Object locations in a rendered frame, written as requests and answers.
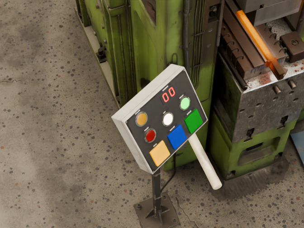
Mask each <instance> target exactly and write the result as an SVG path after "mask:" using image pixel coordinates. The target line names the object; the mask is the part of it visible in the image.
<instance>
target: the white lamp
mask: <svg viewBox="0 0 304 228"><path fill-rule="evenodd" d="M171 122H172V115H171V114H167V115H166V116H165V117H164V123H165V124H166V125H169V124H170V123H171Z"/></svg>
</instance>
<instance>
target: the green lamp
mask: <svg viewBox="0 0 304 228"><path fill-rule="evenodd" d="M188 106H189V99H188V98H184V99H183V100H182V101H181V107H182V108H183V109H186V108H187V107H188Z"/></svg>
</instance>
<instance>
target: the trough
mask: <svg viewBox="0 0 304 228"><path fill-rule="evenodd" d="M228 2H229V3H230V5H231V6H232V8H233V9H234V11H235V12H236V13H237V11H240V10H242V9H241V8H240V6H239V5H238V3H237V2H236V0H228Z"/></svg>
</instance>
